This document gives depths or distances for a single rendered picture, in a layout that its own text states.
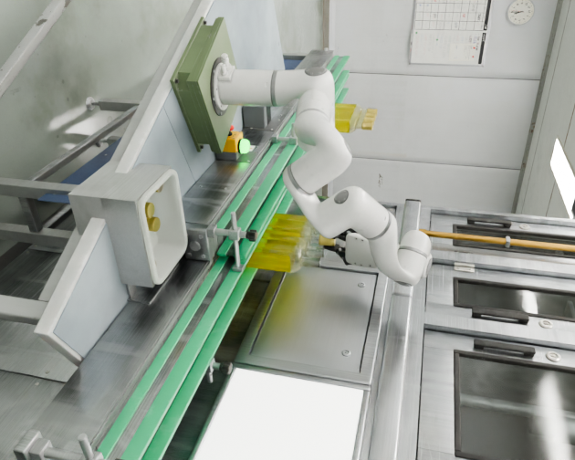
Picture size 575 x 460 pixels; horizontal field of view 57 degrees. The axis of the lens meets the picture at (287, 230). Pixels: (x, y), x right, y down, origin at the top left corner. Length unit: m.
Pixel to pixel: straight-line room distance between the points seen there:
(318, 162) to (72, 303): 0.58
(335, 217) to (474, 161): 6.56
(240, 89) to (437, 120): 6.11
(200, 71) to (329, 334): 0.75
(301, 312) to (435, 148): 6.25
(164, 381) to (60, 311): 0.24
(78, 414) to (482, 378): 0.92
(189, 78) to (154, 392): 0.75
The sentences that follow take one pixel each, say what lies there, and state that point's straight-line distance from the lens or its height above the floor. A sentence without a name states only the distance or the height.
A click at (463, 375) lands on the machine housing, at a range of 1.43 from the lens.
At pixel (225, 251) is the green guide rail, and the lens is 1.41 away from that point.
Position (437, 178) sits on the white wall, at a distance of 7.80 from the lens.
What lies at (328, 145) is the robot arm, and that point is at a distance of 1.17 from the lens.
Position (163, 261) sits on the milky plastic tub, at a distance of 1.29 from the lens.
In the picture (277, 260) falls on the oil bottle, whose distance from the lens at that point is 1.44.
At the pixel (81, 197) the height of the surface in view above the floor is 0.71.
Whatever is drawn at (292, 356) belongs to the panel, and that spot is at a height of 1.12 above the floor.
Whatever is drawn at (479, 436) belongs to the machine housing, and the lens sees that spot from 1.32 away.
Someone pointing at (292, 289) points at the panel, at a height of 1.05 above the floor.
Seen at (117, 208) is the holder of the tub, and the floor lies 0.78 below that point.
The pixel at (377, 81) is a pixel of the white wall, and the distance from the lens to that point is 7.34.
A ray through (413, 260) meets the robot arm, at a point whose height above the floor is 1.39.
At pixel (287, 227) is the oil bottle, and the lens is 1.55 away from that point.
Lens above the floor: 1.37
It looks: 13 degrees down
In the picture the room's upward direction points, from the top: 96 degrees clockwise
